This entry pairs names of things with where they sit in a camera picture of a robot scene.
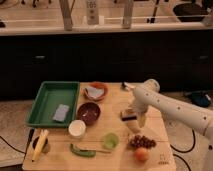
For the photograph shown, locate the purple bowl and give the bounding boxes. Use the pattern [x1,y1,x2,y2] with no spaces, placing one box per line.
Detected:
[76,102,101,125]

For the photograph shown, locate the white cup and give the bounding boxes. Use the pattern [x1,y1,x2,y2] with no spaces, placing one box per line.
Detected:
[68,120,86,138]

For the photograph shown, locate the white cloth in bowl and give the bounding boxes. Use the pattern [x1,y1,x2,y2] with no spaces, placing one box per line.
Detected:
[86,86,104,99]

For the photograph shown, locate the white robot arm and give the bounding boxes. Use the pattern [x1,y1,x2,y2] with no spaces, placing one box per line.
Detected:
[130,79,213,171]

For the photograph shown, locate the black cable right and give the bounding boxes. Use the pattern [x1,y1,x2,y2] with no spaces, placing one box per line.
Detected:
[169,128,198,171]

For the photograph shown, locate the white remote device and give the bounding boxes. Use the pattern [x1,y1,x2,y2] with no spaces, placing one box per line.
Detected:
[86,0,99,25]

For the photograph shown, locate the black cable left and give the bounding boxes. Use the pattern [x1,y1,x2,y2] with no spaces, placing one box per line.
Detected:
[0,134,27,155]

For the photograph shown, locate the orange bowl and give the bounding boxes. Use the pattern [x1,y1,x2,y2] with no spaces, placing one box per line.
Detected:
[83,82,108,101]

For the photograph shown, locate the green plastic tray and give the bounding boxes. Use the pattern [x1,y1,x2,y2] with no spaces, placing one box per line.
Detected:
[26,81,80,128]

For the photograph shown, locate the peach fruit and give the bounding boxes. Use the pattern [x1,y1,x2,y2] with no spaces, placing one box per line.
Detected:
[134,147,149,162]

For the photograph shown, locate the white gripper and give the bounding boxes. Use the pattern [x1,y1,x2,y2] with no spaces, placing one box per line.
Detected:
[130,100,148,128]

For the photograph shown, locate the black cable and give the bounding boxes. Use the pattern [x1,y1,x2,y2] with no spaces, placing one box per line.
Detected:
[169,128,198,171]
[0,134,27,155]

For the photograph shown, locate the dark round coaster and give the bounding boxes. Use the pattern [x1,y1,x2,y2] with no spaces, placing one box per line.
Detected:
[32,137,50,154]

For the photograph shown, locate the bunch of dark grapes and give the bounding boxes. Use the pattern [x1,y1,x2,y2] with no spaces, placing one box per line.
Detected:
[129,135,157,149]

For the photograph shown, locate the green cup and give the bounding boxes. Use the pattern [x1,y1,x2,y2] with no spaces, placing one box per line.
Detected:
[103,133,119,150]

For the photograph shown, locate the grey sponge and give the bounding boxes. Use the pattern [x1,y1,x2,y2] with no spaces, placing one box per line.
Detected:
[53,104,69,122]

